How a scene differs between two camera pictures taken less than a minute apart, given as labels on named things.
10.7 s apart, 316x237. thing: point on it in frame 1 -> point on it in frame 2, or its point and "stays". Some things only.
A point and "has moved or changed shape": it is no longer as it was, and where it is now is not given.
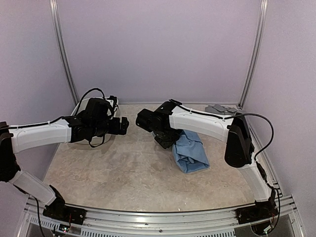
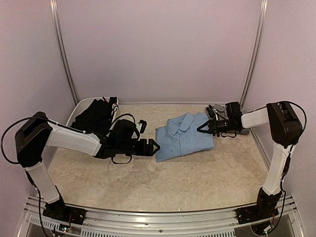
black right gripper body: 169,136 -> 217,128
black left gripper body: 115,128 -> 141,151
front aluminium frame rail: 103,222 stays
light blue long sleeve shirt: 189,152 has moved or changed shape
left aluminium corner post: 53,5 stays
